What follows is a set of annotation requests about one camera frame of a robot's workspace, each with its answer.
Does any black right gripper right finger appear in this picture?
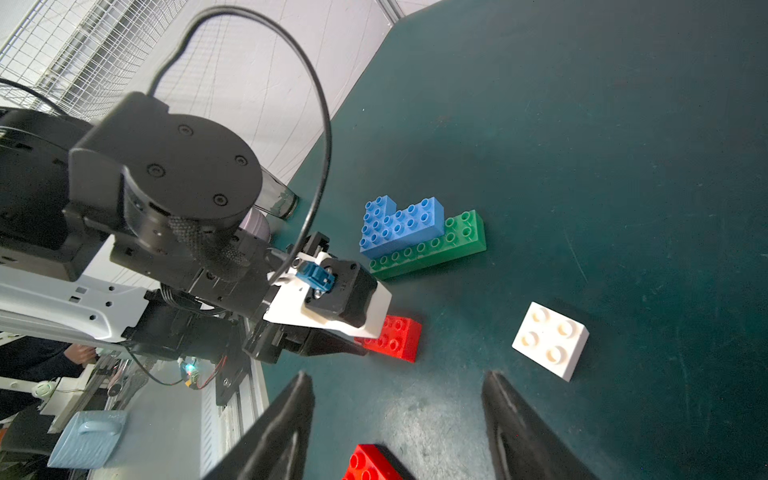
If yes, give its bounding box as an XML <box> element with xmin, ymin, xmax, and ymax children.
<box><xmin>481</xmin><ymin>371</ymin><xmax>595</xmax><ymax>479</ymax></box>

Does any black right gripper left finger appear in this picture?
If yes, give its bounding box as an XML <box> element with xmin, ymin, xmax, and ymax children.
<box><xmin>205</xmin><ymin>371</ymin><xmax>315</xmax><ymax>480</ymax></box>

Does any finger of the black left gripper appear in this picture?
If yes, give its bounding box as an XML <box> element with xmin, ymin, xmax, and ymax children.
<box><xmin>299</xmin><ymin>328</ymin><xmax>368</xmax><ymax>357</ymax></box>

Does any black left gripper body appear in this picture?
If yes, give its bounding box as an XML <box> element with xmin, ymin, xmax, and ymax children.
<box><xmin>110</xmin><ymin>230</ymin><xmax>336</xmax><ymax>365</ymax></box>

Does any red lego brick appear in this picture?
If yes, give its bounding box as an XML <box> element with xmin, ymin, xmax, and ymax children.
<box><xmin>354</xmin><ymin>315</ymin><xmax>422</xmax><ymax>363</ymax></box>
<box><xmin>342</xmin><ymin>444</ymin><xmax>414</xmax><ymax>480</ymax></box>

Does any blue lego brick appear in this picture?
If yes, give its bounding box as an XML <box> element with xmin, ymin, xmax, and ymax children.
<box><xmin>359</xmin><ymin>197</ymin><xmax>445</xmax><ymax>259</ymax></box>
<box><xmin>362</xmin><ymin>195</ymin><xmax>397</xmax><ymax>234</ymax></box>

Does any long green lego brick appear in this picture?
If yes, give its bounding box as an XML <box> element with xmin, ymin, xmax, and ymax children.
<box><xmin>369</xmin><ymin>210</ymin><xmax>487</xmax><ymax>280</ymax></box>

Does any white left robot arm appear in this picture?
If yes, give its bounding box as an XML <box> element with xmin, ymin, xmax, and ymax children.
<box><xmin>1</xmin><ymin>92</ymin><xmax>286</xmax><ymax>361</ymax></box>

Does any small white lego brick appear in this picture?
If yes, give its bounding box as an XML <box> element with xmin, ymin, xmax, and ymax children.
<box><xmin>512</xmin><ymin>302</ymin><xmax>589</xmax><ymax>381</ymax></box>

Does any clear glass cup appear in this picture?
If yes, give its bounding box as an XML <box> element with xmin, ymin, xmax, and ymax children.
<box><xmin>255</xmin><ymin>167</ymin><xmax>298</xmax><ymax>220</ymax></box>

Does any green table mat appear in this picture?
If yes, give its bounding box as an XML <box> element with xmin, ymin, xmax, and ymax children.
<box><xmin>265</xmin><ymin>1</ymin><xmax>767</xmax><ymax>479</ymax></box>

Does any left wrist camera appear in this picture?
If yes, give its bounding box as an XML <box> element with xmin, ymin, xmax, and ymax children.
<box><xmin>263</xmin><ymin>232</ymin><xmax>392</xmax><ymax>339</ymax></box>

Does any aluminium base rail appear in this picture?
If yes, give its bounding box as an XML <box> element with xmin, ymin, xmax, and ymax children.
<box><xmin>200</xmin><ymin>321</ymin><xmax>269</xmax><ymax>476</ymax></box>

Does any white wire basket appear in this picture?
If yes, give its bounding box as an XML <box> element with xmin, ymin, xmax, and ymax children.
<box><xmin>1</xmin><ymin>1</ymin><xmax>186</xmax><ymax>121</ymax></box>

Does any black camera cable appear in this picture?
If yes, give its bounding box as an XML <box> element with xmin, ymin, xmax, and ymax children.
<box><xmin>146</xmin><ymin>4</ymin><xmax>334</xmax><ymax>289</ymax></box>

